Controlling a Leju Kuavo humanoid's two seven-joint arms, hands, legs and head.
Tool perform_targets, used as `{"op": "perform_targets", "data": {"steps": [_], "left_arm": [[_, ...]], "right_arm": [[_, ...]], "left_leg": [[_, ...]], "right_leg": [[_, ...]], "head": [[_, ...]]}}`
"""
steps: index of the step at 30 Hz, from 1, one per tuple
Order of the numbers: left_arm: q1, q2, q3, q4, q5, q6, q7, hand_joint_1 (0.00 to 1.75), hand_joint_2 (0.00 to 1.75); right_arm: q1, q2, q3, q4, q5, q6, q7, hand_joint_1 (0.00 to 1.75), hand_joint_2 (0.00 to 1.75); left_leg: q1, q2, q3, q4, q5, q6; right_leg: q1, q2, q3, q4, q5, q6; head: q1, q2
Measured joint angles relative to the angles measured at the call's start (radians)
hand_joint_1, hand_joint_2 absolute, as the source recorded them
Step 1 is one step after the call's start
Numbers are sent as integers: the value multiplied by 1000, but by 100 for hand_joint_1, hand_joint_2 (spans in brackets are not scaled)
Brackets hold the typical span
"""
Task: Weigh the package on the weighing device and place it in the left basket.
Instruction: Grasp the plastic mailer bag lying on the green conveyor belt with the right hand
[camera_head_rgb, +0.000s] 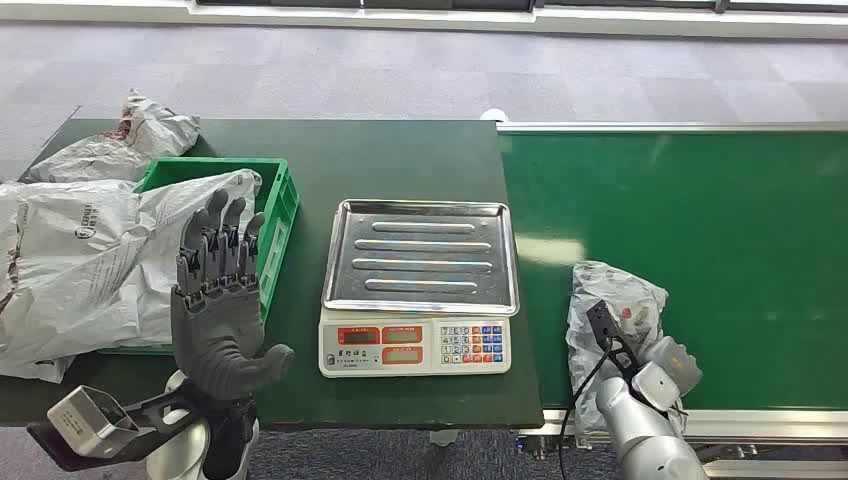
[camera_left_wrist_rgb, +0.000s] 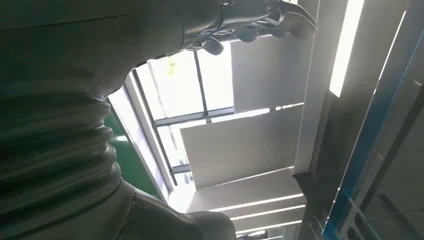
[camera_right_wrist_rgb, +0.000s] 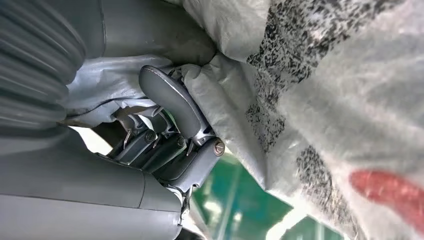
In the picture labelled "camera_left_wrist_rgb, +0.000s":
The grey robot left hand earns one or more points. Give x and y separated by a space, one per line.
82 39

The white roller blind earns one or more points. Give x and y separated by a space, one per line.
268 73
238 149

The long ceiling light strip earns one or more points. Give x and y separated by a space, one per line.
346 46

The green conveyor belt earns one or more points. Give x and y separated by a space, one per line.
129 165

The blue striped glass partition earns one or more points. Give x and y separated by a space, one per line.
364 142

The aluminium conveyor side rail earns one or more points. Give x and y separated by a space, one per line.
139 132

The window with dark frame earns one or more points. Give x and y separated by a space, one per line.
175 86

